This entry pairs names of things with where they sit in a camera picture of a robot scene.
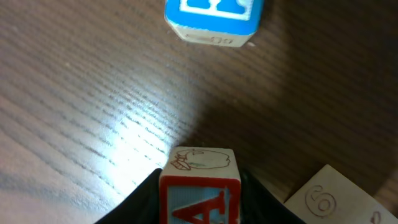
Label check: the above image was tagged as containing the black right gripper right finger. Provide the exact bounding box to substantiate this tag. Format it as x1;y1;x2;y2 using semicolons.
240;170;305;224

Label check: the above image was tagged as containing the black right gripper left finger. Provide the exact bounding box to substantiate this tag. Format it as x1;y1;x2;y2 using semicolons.
95;168;162;224

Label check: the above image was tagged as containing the blue X wooden block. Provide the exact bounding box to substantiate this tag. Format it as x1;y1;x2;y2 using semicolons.
164;0;264;47

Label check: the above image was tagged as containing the red A wooden block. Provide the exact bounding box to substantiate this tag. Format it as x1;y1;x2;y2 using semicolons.
159;147;242;224

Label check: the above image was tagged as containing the engraved number wooden block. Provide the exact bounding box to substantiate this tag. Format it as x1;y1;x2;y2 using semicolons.
284;165;397;224

